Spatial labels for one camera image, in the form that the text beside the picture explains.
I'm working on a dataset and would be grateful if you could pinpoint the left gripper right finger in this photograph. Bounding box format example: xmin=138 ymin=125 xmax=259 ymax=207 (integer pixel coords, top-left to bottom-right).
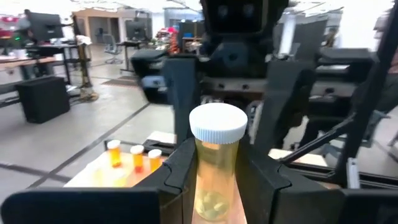
xmin=235 ymin=138 xmax=398 ymax=224

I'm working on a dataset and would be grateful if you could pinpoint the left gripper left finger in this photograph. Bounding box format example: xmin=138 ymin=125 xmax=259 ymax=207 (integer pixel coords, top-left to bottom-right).
xmin=1 ymin=138 xmax=198 ymax=224

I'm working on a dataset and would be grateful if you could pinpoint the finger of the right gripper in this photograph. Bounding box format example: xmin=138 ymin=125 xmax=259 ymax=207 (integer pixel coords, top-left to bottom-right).
xmin=254 ymin=62 xmax=317 ymax=147
xmin=164 ymin=57 xmax=201 ymax=146

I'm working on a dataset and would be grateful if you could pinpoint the amber pill bottle white cap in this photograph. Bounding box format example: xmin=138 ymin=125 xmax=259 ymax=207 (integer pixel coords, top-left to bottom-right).
xmin=107 ymin=139 xmax=122 ymax=169

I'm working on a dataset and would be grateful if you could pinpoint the orange pill bottle white cap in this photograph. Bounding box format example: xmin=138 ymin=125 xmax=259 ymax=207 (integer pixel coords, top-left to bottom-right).
xmin=129 ymin=144 xmax=146 ymax=174

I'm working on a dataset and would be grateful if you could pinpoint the golden yellow pill bottle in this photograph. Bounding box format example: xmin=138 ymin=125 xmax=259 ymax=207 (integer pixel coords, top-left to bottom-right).
xmin=147 ymin=148 xmax=163 ymax=174

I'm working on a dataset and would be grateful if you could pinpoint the yellow pill bottle white cap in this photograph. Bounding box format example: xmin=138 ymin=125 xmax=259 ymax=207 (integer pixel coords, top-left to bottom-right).
xmin=188 ymin=102 xmax=249 ymax=223

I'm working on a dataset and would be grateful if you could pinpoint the black computer monitor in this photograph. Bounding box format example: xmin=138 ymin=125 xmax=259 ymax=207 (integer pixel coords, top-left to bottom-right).
xmin=29 ymin=12 xmax=65 ymax=43
xmin=126 ymin=20 xmax=147 ymax=41

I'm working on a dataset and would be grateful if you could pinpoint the person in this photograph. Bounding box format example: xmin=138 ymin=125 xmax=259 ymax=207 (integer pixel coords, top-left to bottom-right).
xmin=360 ymin=9 xmax=398 ymax=147

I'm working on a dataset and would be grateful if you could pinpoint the black box on floor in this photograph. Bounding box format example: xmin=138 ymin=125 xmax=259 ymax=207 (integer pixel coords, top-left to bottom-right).
xmin=17 ymin=76 xmax=71 ymax=124

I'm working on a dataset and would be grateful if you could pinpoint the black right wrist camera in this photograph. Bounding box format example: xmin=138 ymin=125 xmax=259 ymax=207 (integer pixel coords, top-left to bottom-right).
xmin=200 ymin=0 xmax=282 ymax=35

